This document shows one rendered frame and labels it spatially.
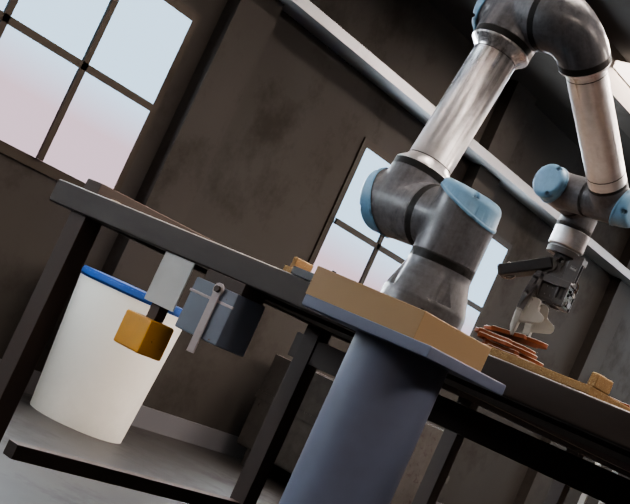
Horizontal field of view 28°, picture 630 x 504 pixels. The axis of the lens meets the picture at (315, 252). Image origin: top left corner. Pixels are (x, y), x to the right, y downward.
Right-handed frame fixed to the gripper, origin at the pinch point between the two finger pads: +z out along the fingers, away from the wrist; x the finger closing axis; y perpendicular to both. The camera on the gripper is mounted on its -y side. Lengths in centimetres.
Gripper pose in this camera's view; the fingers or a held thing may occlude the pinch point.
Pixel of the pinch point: (516, 335)
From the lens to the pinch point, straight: 261.5
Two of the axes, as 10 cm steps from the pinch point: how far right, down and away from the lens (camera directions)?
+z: -4.1, 9.1, -0.7
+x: 3.9, 2.5, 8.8
